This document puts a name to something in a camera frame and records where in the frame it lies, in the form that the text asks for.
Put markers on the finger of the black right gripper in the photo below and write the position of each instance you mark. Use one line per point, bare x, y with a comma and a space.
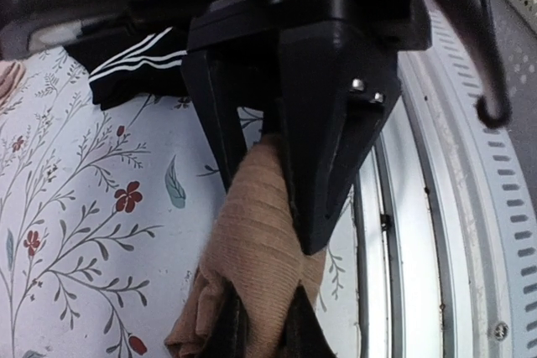
218, 88
338, 88

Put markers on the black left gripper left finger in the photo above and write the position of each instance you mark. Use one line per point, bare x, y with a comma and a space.
229, 335

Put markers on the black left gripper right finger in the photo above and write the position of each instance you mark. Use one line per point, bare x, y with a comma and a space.
303, 336

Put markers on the brown ribbed sock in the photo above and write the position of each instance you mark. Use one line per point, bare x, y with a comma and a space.
252, 246

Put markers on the black sock white stripes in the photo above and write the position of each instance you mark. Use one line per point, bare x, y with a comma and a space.
122, 66

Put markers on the floral patterned table mat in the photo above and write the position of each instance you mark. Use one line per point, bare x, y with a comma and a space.
103, 216

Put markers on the cream brown striped sock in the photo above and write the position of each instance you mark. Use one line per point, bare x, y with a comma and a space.
11, 73

